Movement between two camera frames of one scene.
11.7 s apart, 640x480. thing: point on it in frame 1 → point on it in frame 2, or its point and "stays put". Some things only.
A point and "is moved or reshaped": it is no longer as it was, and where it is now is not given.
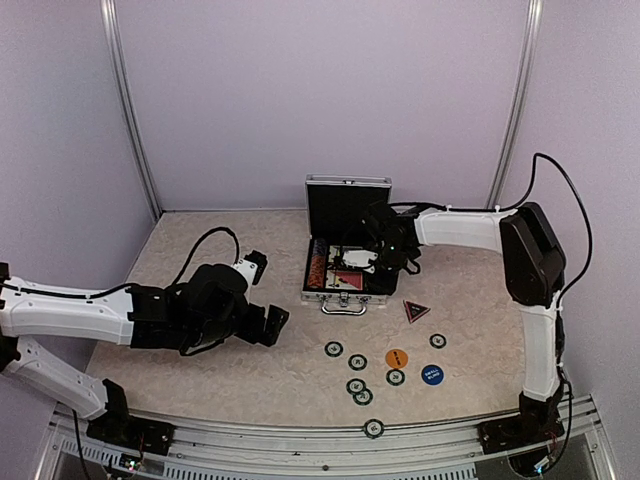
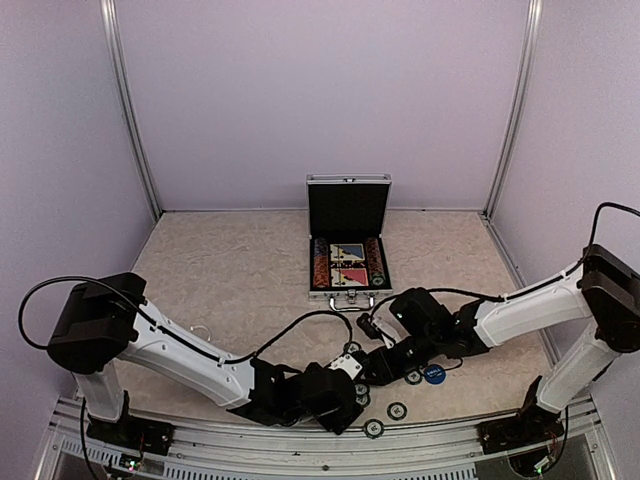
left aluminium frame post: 109,11 stays put
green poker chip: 373,428 stays put
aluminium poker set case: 337,206 stays put
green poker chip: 437,341 is moved or reshaped
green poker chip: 395,377 is moved or reshaped
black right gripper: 388,284 → 384,368
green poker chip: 333,349 → 351,347
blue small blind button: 432,374 stays put
